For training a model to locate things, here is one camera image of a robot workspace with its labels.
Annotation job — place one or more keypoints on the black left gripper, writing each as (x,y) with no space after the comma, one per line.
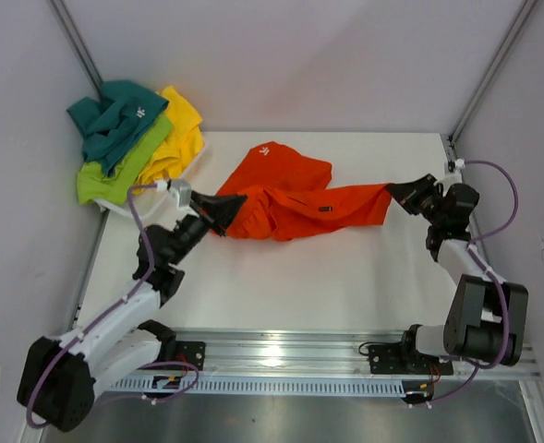
(216,211)

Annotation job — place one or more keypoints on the white perforated plastic basket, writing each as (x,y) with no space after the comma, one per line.
(149,203)

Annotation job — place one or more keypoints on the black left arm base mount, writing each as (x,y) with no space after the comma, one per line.
(179,350)

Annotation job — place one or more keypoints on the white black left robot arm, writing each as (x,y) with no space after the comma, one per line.
(64,376)

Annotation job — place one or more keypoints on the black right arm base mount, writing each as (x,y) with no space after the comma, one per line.
(402,357)

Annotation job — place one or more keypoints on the white slotted cable duct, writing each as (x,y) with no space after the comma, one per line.
(291,386)

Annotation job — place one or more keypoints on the aluminium frame post left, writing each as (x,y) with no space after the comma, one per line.
(76,41)

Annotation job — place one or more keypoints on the teal shorts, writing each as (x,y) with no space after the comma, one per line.
(112,126)

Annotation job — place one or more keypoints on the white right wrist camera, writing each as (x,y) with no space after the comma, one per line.
(455,167)

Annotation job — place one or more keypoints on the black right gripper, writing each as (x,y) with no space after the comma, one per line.
(410,192)

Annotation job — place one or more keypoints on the orange shorts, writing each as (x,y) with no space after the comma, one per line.
(288,197)

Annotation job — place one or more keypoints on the aluminium frame post right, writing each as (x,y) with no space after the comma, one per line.
(493,68)

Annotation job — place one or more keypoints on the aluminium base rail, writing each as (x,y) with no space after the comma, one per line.
(276,353)

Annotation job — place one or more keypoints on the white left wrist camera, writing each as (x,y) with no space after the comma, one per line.
(178,189)

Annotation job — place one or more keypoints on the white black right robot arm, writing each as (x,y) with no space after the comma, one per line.
(486,320)

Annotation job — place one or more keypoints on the aluminium frame post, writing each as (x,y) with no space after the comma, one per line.
(76,41)
(493,68)

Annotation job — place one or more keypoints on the yellow shorts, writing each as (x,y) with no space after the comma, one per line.
(181,145)

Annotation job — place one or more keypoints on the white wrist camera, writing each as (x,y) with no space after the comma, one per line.
(178,189)
(455,167)

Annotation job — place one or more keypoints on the lime green shorts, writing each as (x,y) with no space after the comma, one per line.
(92,183)

